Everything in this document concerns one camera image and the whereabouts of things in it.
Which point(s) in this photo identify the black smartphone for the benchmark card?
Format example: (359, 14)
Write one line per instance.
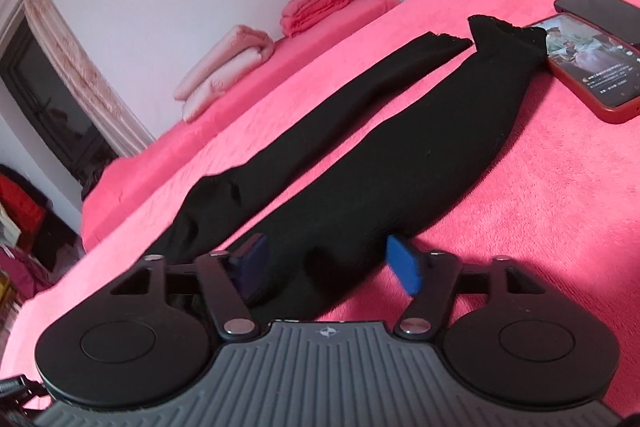
(618, 18)

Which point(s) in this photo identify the red case smartphone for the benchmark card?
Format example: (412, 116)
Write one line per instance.
(600, 69)

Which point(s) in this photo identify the patterned pink curtain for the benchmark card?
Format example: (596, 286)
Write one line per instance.
(111, 116)

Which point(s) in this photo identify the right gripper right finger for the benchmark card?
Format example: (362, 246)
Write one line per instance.
(430, 280)

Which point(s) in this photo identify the dark window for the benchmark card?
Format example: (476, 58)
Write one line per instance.
(52, 110)

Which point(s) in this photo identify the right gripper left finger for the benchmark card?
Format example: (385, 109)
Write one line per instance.
(227, 280)

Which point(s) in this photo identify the pale pink pillow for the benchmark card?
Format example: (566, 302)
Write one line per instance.
(238, 39)
(216, 84)

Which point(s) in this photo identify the lower pale pink pillow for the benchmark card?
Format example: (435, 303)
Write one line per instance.
(216, 84)

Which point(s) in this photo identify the upper pale pink pillow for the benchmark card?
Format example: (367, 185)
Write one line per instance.
(238, 39)

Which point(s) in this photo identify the hanging red clothes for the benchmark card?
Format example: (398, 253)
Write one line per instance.
(25, 205)

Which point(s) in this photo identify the black knit pants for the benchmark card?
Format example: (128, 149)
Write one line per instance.
(397, 181)

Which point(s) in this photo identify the folded red blanket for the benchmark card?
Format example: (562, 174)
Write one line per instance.
(300, 15)

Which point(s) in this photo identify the pink blanket near bed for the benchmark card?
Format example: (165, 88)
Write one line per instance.
(563, 198)

